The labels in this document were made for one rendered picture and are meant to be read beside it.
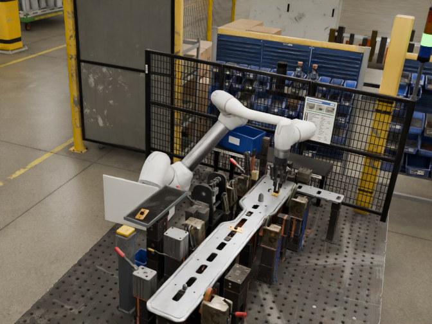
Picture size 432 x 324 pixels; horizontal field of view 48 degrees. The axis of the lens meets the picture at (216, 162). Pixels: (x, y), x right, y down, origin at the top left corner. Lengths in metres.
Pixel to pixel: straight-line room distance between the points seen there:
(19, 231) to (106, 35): 2.05
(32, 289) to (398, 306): 2.64
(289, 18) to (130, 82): 4.84
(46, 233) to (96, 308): 1.90
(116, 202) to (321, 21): 6.80
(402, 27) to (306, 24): 6.28
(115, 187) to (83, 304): 0.77
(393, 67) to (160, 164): 1.52
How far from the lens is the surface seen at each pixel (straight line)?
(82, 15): 5.21
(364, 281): 2.88
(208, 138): 3.20
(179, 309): 2.08
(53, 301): 2.63
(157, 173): 3.06
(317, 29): 9.26
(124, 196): 3.00
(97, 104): 5.38
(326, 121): 3.25
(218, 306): 2.02
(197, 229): 2.42
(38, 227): 4.45
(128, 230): 2.25
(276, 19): 9.38
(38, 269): 3.99
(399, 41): 3.09
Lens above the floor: 2.43
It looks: 26 degrees down
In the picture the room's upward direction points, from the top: 4 degrees clockwise
